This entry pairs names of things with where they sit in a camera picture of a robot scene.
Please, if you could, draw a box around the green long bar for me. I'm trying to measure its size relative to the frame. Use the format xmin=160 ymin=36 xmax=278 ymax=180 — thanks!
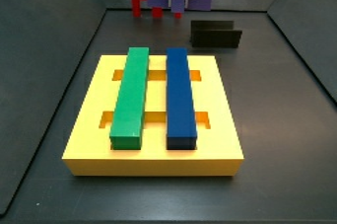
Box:
xmin=109 ymin=47 xmax=149 ymax=150

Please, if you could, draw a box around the purple cross-shaped block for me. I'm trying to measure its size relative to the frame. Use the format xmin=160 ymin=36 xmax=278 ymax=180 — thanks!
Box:
xmin=148 ymin=0 xmax=212 ymax=13

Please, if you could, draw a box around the black U-shaped fixture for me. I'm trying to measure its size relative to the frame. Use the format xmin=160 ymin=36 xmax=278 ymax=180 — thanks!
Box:
xmin=190 ymin=20 xmax=242 ymax=48

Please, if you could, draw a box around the blue long bar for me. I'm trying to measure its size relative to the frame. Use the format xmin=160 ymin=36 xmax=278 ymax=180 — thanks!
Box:
xmin=166 ymin=48 xmax=197 ymax=150

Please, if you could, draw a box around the red cross-shaped block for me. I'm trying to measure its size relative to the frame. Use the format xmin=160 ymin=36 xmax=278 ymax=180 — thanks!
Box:
xmin=132 ymin=0 xmax=169 ymax=18

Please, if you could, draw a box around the yellow slotted board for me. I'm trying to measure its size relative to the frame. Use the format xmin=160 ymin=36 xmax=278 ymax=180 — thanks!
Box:
xmin=61 ymin=55 xmax=243 ymax=177

